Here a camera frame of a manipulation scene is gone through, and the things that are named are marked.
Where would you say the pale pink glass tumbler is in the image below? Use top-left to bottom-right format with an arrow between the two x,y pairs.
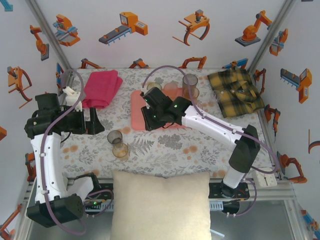
163,81 -> 180,94

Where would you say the green glass tumbler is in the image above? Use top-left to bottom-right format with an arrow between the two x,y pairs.
146,81 -> 163,92

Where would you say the tall grey glass tumbler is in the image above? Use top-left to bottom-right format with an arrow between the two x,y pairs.
181,73 -> 199,100

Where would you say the pink plastic tray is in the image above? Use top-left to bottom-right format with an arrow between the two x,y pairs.
130,89 -> 201,131

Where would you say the small grey glass tumbler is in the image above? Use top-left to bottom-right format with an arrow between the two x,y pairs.
107,129 -> 124,145

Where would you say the folded pink towel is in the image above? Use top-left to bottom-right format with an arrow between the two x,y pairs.
81,69 -> 124,110

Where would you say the small orange glass tumbler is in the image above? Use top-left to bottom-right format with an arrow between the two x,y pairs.
112,142 -> 130,159

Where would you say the yellow black plaid shirt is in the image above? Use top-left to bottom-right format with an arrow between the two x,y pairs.
207,67 -> 266,119

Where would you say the cream pillow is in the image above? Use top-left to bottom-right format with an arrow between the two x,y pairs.
109,168 -> 213,240

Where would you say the white square clock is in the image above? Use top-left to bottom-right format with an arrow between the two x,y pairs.
251,166 -> 278,188

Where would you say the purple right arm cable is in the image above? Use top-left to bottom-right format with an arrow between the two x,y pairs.
141,64 -> 281,218

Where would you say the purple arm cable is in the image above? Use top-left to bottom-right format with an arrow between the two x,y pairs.
141,64 -> 281,218
41,68 -> 115,236

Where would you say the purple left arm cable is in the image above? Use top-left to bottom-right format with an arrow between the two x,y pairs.
41,68 -> 115,236

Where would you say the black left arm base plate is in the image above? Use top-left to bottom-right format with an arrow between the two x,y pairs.
83,182 -> 115,213

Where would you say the grey slotted cable duct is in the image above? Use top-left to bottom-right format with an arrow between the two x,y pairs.
84,200 -> 224,211

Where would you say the aluminium frame post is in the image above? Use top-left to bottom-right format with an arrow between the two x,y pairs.
24,0 -> 75,75
247,0 -> 298,73

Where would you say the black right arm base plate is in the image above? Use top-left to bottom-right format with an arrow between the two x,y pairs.
208,181 -> 251,201

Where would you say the aluminium table side rail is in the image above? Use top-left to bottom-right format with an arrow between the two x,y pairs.
257,107 -> 286,181

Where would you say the aluminium table edge rail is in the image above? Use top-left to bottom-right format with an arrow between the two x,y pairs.
21,172 -> 296,203

